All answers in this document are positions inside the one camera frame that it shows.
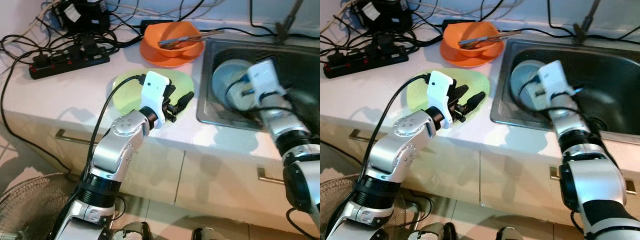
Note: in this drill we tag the orange bowl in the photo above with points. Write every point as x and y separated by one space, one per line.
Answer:
165 56
465 56

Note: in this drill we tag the flat black power adapter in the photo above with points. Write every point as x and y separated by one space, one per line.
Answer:
155 23
457 22

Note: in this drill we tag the bronze long utensil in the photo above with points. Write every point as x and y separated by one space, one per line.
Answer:
510 33
212 33

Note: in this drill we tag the silver metal spoon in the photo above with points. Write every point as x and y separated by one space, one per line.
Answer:
167 43
467 43

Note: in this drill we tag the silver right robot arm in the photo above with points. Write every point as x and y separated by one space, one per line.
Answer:
585 165
295 135

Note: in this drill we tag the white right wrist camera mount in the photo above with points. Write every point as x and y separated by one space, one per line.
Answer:
265 80
555 80

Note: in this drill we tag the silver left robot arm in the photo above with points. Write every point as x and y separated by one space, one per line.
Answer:
400 150
120 145

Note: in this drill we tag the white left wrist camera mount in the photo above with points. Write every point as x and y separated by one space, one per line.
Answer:
440 92
155 92

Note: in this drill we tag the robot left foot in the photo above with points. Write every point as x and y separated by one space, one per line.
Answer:
435 232
132 232

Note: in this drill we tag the steel kitchen sink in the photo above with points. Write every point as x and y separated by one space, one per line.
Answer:
600 65
300 65

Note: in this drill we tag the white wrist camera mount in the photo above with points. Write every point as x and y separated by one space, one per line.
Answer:
155 92
265 80
555 80
440 92

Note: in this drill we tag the black power strip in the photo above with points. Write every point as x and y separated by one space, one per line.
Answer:
70 62
365 60

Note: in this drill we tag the white bowl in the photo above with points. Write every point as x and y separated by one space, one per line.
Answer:
522 80
227 82

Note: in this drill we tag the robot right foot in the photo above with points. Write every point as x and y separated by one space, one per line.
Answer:
510 235
207 235

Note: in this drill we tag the black electronics box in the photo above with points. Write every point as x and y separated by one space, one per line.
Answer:
85 17
382 15

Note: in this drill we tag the light green plate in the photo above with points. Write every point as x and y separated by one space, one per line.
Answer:
127 97
478 81

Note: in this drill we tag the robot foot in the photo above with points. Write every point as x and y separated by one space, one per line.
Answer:
132 232
207 235
510 235
435 232

